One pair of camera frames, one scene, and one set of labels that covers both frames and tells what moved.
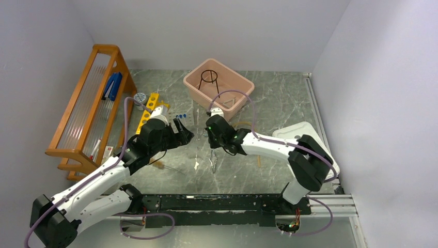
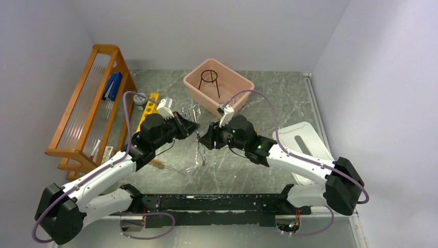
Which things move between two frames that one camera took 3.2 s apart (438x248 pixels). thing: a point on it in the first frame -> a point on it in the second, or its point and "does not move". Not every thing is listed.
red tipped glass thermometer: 91,157 does not move
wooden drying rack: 94,128 does not move
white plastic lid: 290,131 does not move
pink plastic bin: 213,85 does not move
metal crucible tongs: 213,158 -> 203,159
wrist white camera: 217,111 -> 229,111
